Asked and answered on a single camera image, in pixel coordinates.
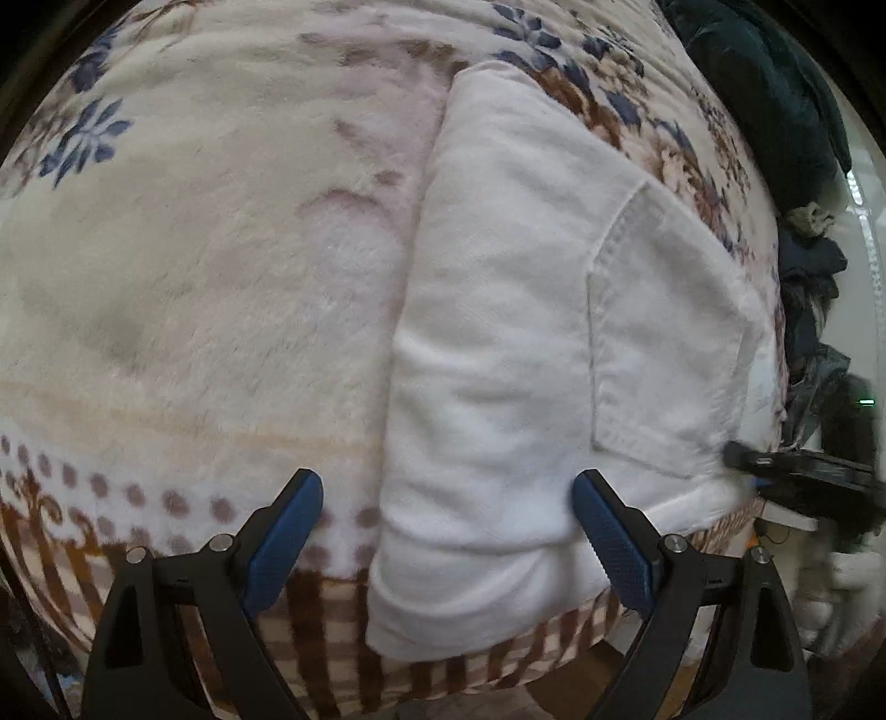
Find dark blue cloth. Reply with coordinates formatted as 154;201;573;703
776;232;851;378

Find white pants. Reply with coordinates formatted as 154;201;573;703
364;60;786;664

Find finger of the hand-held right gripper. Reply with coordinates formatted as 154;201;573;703
723;441;879;486
753;477;886;517

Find grey fur trim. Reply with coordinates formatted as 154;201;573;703
785;202;840;240

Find floral plush blanket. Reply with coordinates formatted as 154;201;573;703
0;0;794;720

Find dark green cloth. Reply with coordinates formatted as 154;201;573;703
657;0;854;212

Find white fuzzy cloth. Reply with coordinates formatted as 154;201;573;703
792;522;877;648

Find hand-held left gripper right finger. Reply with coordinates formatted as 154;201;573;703
572;469;811;720

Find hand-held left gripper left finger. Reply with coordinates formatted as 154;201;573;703
79;469;325;720

